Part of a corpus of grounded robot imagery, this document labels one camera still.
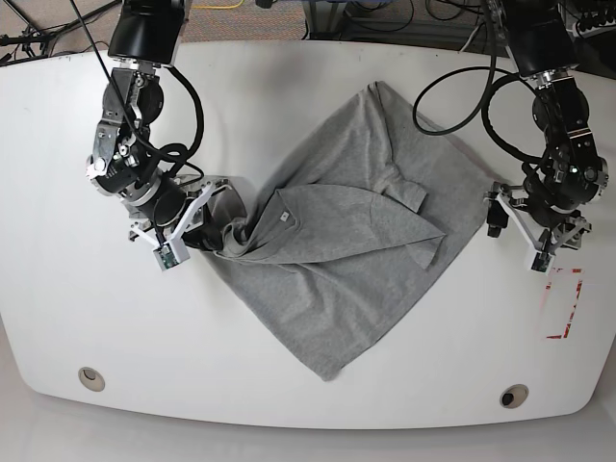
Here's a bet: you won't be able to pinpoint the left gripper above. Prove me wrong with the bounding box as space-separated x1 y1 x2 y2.
483 182 592 256

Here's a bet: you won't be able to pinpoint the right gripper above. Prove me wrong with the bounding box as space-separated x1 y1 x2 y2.
127 175 231 251

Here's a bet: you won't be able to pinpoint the grey T-shirt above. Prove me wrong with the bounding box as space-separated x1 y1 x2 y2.
206 81 493 381

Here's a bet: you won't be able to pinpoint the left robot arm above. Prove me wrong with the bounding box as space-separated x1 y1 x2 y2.
481 1 609 272

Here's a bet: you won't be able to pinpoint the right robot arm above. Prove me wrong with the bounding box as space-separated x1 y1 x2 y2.
87 1 222 253

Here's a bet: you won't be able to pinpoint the red tape rectangle marking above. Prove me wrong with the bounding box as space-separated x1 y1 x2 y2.
540 268 584 340

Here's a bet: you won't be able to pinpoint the white power strip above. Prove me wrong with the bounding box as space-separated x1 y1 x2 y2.
573 10 615 39

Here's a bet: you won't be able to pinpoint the black tripod legs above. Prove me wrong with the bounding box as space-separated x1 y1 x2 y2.
0 0 116 65

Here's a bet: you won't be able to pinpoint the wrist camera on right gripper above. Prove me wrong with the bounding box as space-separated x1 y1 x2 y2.
153 242 190 271

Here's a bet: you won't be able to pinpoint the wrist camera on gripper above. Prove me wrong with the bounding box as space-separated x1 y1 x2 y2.
527 250 554 273
153 242 190 271

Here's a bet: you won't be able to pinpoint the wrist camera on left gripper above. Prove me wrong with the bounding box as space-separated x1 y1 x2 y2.
527 250 554 273

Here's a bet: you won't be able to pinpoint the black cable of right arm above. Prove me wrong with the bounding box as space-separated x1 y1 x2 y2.
69 0 206 179

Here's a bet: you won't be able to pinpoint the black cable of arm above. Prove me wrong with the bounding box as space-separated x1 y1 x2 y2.
69 0 206 179
412 0 545 167

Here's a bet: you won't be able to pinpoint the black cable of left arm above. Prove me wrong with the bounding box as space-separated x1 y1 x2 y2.
412 0 545 167

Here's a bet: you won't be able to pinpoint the right table cable grommet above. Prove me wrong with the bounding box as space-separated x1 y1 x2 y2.
500 384 529 409

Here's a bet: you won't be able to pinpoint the table cable grommet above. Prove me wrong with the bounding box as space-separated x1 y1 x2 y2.
500 384 529 409
78 367 105 393

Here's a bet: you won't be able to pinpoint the left table cable grommet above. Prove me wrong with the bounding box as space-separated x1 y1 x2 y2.
78 367 105 393

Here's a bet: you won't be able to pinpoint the white cable on floor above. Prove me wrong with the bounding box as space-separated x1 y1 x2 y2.
458 26 482 54

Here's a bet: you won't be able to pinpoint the yellow cable on floor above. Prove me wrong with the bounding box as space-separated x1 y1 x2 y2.
192 0 244 11

